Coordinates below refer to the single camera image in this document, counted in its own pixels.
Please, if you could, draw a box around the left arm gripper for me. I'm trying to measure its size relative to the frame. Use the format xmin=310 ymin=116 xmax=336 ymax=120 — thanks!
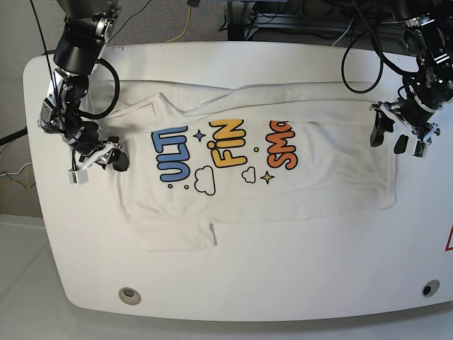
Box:
xmin=370 ymin=96 xmax=440 ymax=154

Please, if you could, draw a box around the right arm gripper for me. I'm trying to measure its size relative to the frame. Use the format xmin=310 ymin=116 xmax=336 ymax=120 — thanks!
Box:
xmin=69 ymin=122 xmax=130 ymax=172

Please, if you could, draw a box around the white printed T-shirt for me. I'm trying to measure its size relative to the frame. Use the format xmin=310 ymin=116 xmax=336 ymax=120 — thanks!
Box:
xmin=101 ymin=81 xmax=396 ymax=251

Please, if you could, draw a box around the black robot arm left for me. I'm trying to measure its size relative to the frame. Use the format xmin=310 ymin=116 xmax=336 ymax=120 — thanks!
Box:
xmin=352 ymin=1 xmax=452 ymax=158

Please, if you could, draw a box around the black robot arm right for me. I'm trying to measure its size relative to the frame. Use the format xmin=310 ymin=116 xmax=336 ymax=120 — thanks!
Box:
xmin=38 ymin=1 xmax=129 ymax=172

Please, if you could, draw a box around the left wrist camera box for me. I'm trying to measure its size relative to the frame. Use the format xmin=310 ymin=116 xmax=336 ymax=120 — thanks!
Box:
xmin=412 ymin=140 xmax=430 ymax=158

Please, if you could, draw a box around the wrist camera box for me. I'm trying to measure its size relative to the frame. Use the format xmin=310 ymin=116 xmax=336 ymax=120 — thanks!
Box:
xmin=68 ymin=170 xmax=88 ymax=185
xmin=412 ymin=140 xmax=430 ymax=158

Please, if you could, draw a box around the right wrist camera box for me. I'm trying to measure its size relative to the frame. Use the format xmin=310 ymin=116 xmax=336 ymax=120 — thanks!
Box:
xmin=68 ymin=170 xmax=88 ymax=185

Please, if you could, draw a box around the left table cable grommet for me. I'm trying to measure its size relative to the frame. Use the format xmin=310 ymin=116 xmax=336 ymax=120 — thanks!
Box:
xmin=118 ymin=288 xmax=142 ymax=306

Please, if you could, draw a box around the table cable grommet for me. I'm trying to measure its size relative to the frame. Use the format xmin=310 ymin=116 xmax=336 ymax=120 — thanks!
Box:
xmin=118 ymin=288 xmax=142 ymax=306
xmin=422 ymin=280 xmax=440 ymax=298

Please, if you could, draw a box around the right table cable grommet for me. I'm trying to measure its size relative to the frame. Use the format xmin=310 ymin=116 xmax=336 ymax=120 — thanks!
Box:
xmin=422 ymin=280 xmax=440 ymax=298

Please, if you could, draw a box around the yellow cable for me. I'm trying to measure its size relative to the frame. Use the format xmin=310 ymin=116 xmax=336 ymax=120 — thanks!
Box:
xmin=167 ymin=6 xmax=192 ymax=44

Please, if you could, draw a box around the black table base frame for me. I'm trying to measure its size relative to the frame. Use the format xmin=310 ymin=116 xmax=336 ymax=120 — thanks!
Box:
xmin=219 ymin=1 xmax=360 ymax=41

